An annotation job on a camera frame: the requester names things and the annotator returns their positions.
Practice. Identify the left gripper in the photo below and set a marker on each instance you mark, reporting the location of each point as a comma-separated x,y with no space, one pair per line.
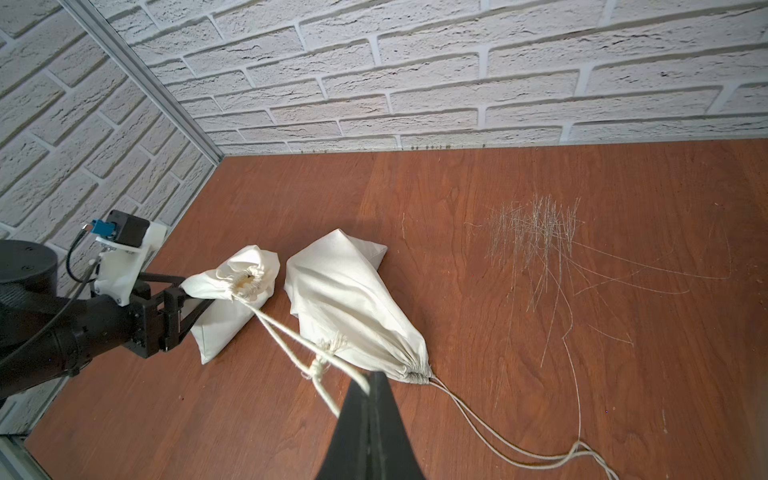
161,314

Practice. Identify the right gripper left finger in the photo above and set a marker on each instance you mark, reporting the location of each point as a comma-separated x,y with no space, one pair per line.
347,453

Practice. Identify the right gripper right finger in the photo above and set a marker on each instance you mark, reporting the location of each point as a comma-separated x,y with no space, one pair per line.
390,454

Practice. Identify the cream cloth bag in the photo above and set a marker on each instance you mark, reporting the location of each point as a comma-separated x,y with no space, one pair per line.
237,290
338,296

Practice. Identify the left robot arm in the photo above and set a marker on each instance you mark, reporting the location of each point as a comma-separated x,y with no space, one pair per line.
45,337

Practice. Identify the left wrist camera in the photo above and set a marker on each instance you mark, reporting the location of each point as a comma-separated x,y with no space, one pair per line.
126,242

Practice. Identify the left corner aluminium post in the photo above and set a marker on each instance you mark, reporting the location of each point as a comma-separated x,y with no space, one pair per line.
88,17

